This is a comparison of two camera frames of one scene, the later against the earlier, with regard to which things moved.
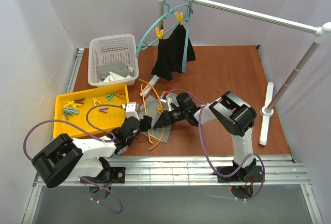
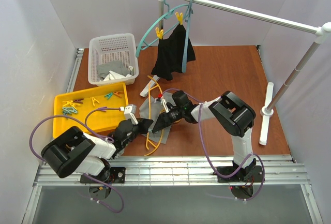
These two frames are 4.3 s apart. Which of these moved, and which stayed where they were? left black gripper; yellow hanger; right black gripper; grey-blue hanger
Moved: yellow hanger
Stayed: left black gripper; grey-blue hanger; right black gripper
